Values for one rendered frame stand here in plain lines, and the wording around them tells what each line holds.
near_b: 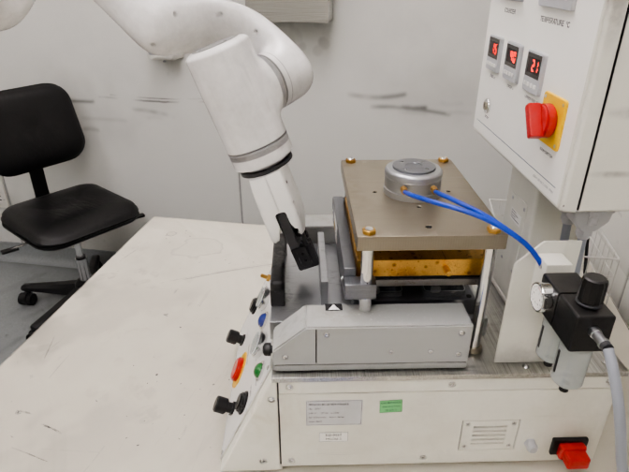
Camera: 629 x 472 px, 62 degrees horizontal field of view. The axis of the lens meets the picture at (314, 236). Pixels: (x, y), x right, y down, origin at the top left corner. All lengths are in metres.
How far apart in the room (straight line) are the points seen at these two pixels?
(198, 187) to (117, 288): 1.28
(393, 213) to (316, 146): 1.59
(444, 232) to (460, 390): 0.22
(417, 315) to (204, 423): 0.40
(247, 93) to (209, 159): 1.75
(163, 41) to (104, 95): 1.79
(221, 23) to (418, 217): 0.36
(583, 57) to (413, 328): 0.35
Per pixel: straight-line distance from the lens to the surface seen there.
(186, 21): 0.75
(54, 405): 1.00
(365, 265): 0.65
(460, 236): 0.65
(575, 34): 0.64
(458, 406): 0.76
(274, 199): 0.69
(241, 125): 0.67
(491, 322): 0.82
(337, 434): 0.77
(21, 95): 2.47
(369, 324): 0.66
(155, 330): 1.11
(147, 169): 2.55
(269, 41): 0.74
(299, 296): 0.76
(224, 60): 0.66
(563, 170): 0.63
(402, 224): 0.66
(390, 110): 2.18
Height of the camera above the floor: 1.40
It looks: 28 degrees down
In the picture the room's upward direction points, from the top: straight up
